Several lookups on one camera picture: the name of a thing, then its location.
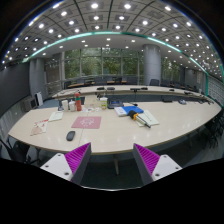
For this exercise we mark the black office chair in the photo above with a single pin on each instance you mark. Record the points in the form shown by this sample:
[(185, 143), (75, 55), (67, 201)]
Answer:
[(19, 152)]

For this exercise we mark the red bottle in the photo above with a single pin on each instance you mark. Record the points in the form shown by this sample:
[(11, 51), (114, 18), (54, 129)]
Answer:
[(78, 101)]

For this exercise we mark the white green paper sheet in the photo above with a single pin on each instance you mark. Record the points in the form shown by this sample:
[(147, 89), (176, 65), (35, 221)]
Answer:
[(56, 116)]

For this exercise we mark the white plastic bottle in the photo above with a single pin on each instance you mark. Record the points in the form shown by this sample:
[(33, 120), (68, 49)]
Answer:
[(72, 106)]

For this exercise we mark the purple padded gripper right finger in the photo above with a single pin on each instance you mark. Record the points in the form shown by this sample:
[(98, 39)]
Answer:
[(152, 166)]

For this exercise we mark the black tablet device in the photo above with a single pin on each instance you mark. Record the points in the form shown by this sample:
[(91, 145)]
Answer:
[(114, 103)]

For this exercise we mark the blue folder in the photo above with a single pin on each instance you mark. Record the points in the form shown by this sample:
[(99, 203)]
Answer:
[(127, 109)]

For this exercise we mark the orange black handled tool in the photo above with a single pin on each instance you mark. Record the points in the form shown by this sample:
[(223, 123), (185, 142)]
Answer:
[(135, 116)]

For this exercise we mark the white book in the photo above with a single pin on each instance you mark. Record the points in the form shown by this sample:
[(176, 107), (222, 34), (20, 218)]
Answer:
[(120, 111)]

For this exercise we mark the black computer mouse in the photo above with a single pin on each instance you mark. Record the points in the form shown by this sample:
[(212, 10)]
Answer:
[(70, 135)]

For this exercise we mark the white green container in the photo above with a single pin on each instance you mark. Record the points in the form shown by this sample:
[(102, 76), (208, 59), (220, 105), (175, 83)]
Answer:
[(103, 102)]

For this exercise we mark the pale green paper pad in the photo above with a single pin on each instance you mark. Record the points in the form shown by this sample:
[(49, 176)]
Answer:
[(149, 118)]

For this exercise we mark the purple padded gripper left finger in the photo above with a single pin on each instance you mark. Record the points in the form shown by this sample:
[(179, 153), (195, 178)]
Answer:
[(70, 166)]

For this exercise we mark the white cup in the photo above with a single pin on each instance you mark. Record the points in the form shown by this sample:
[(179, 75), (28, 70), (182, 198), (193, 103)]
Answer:
[(65, 105)]

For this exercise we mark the pink mouse pad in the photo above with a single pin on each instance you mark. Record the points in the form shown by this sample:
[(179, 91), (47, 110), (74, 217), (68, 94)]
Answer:
[(87, 122)]

